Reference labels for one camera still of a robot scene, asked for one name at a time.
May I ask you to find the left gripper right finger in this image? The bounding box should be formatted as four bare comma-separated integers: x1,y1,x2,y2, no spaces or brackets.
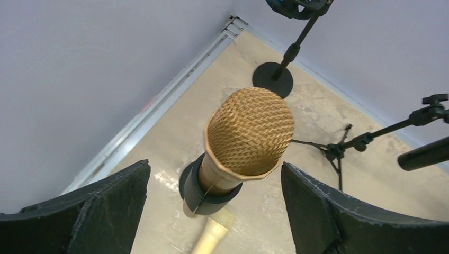
281,162,448,253

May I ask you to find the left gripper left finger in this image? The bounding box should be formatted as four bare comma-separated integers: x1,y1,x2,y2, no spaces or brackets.
1,160,151,253

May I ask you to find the cream microphone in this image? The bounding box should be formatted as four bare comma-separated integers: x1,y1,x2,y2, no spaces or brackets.
191,208,235,254

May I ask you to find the gold microphone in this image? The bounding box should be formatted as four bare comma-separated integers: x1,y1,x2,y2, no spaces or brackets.
198,87,294,196

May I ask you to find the black grey-head microphone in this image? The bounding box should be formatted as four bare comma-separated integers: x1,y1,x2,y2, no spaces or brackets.
397,137,448,171

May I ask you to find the black tripod mic stand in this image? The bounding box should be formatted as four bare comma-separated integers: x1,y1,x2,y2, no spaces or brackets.
292,94,448,191

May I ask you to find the aluminium table frame rail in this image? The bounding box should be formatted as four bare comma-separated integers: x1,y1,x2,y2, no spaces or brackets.
62,16,248,194

